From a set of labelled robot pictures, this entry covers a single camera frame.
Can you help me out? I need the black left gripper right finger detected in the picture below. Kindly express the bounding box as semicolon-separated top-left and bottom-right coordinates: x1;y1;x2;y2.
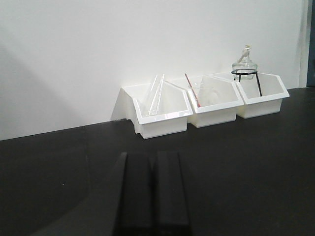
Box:
153;151;191;236

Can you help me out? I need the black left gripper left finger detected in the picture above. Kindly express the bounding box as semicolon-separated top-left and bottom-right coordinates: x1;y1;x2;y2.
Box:
116;153;154;236

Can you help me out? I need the small beaker in bin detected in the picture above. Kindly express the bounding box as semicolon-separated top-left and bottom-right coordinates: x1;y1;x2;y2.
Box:
192;83;210;100

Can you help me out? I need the glass test tube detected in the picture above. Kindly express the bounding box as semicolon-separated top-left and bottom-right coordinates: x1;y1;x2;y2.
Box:
146;75;158;116
150;74;164;116

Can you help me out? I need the left white storage bin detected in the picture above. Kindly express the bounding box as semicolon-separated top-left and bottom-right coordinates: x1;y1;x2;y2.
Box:
122;82;193;139

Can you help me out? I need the white storage bin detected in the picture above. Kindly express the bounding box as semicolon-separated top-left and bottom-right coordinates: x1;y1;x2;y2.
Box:
209;72;290;120
122;82;193;139
168;75;244;128

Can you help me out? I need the red glass dropper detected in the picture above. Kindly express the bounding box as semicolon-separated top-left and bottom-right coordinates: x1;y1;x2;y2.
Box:
185;73;201;108

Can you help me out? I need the middle white storage bin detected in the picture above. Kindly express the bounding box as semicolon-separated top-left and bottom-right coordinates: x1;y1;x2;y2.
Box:
168;75;244;128

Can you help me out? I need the right white storage bin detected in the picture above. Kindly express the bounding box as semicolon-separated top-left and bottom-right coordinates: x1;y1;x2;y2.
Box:
209;72;290;120

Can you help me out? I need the glass alcohol lamp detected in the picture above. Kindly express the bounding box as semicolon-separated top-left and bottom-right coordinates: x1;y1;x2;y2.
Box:
232;45;258;73

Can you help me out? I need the black wire tripod stand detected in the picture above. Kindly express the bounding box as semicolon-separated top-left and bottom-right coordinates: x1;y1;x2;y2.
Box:
231;69;262;97

